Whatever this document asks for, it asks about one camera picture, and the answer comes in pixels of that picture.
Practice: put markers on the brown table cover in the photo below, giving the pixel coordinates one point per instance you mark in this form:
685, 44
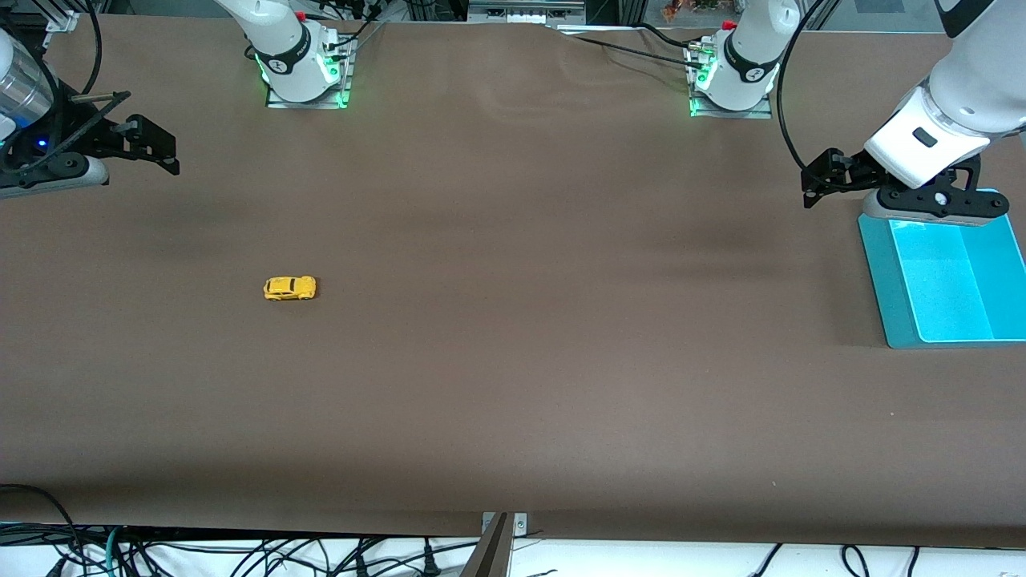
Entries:
513, 361

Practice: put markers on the orange green background item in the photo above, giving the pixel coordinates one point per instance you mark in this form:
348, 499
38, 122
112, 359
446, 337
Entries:
689, 8

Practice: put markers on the yellow toy beetle car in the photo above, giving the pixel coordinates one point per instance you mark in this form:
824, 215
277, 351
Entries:
288, 287

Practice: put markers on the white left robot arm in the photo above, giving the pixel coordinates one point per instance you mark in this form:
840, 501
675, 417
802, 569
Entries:
978, 88

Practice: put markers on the aluminium frame post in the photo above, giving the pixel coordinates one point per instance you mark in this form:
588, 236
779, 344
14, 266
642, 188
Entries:
631, 10

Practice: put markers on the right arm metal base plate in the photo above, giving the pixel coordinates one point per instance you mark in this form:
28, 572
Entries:
346, 88

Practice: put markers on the small metal edge bracket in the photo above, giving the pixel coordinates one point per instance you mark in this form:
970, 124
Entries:
520, 525

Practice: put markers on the teal plastic bin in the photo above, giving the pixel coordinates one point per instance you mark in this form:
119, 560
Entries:
954, 280

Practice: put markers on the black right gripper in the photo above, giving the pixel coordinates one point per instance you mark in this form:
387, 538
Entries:
90, 136

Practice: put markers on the dark brown pole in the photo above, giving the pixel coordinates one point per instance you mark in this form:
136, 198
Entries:
489, 557

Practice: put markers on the aluminium frame rail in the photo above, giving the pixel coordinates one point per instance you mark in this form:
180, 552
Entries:
64, 18

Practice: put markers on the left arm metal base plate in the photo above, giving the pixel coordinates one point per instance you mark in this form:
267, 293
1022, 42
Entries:
733, 114

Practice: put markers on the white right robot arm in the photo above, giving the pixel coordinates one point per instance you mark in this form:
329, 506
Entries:
288, 56

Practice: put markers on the grey metal box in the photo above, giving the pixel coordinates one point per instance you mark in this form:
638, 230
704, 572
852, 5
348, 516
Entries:
521, 12

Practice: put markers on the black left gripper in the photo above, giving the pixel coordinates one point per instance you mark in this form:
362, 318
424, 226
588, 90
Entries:
851, 171

